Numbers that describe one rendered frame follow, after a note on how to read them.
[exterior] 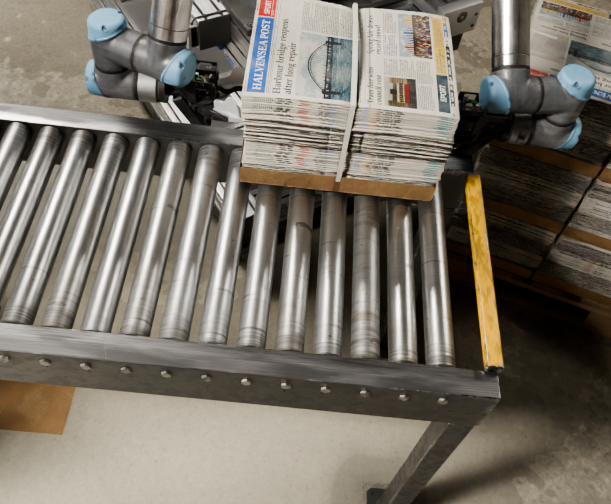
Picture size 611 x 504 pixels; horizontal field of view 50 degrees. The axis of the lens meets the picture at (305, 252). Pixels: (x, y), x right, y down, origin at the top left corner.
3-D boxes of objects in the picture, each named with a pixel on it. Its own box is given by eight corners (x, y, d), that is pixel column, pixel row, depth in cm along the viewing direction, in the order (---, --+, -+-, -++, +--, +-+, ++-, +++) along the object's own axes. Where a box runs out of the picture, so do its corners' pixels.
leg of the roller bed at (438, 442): (397, 500, 175) (475, 397, 120) (398, 523, 171) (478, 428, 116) (376, 498, 175) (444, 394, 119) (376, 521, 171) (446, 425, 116)
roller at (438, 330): (436, 181, 141) (443, 165, 136) (451, 385, 113) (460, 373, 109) (413, 179, 140) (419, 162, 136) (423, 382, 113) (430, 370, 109)
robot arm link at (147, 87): (139, 108, 141) (147, 83, 145) (161, 111, 141) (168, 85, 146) (135, 80, 135) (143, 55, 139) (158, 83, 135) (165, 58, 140)
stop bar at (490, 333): (479, 180, 135) (482, 173, 133) (503, 374, 110) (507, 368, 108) (463, 178, 135) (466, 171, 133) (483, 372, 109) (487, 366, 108)
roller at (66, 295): (131, 147, 138) (128, 130, 134) (70, 347, 110) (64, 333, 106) (107, 144, 138) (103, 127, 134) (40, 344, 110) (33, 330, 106)
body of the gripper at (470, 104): (456, 89, 141) (512, 95, 141) (445, 118, 148) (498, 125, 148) (459, 114, 136) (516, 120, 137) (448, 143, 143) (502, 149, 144)
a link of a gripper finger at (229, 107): (248, 110, 133) (210, 92, 135) (247, 132, 138) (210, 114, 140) (256, 102, 135) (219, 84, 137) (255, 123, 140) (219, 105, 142)
